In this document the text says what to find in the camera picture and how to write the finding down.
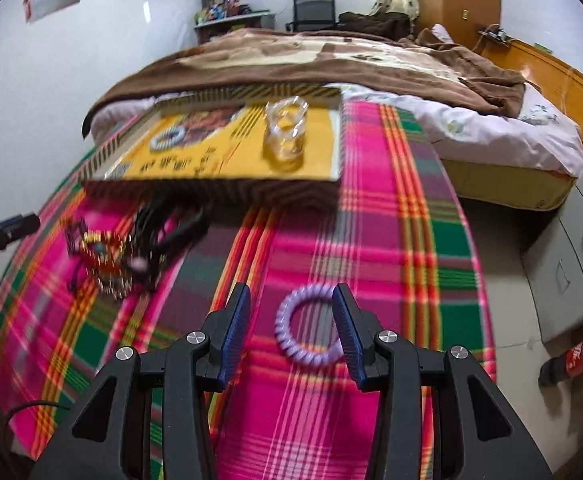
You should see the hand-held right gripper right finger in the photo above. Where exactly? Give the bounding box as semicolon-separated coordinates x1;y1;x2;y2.
332;282;555;480

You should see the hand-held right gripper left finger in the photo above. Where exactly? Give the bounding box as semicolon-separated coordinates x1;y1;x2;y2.
28;282;252;480

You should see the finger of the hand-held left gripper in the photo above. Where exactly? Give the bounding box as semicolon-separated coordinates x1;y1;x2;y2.
0;213;42;267

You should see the purple spiral hair tie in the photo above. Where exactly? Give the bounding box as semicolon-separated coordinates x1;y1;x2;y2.
274;283;347;366

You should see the dark purple bead necklace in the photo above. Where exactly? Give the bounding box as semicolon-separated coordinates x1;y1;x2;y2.
65;216;90;257

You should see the red bead bracelet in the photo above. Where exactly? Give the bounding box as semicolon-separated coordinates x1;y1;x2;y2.
78;230;124;267

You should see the black band bracelet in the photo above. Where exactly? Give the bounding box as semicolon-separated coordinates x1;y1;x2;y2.
157;207;211;261

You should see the gold tassel chain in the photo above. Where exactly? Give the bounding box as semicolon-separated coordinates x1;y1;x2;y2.
88;260;139;303

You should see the striped yellow cardboard box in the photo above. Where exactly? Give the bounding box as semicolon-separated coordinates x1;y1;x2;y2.
78;85;345;206

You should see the pink plaid cloth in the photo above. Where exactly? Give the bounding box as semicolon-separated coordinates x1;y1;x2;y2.
0;100;497;480

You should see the clear hair claw clip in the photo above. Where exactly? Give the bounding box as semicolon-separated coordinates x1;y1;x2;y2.
262;96;310;162

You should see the cola bottle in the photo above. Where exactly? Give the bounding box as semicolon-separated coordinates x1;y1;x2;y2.
539;337;583;387

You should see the grey drawer cabinet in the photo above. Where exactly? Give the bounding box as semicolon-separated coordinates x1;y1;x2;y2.
520;144;583;343

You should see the bed with white sheet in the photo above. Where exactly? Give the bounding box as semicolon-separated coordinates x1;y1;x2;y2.
88;80;583;211

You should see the bed with brown blanket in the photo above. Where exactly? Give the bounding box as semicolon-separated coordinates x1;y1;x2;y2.
82;26;527;133

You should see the dark wooden desk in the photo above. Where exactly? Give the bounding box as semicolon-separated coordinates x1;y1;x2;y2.
194;10;276;43

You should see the dark brown cloth heap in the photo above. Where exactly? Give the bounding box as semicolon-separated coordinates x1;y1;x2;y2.
339;11;412;40

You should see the row of colourful desk clutter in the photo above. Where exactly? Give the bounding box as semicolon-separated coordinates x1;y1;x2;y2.
198;0;252;23

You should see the black office chair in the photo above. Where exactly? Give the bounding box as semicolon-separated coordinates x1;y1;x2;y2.
285;0;337;32

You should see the wooden headboard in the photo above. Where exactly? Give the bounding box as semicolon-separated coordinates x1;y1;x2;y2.
481;40;583;156

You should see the black cable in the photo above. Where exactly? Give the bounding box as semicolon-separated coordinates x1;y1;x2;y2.
4;400;72;448

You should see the light blue bead bracelet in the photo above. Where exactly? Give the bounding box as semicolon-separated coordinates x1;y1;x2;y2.
150;127;186;151

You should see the charger with cables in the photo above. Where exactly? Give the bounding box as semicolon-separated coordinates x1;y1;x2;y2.
479;24;509;48

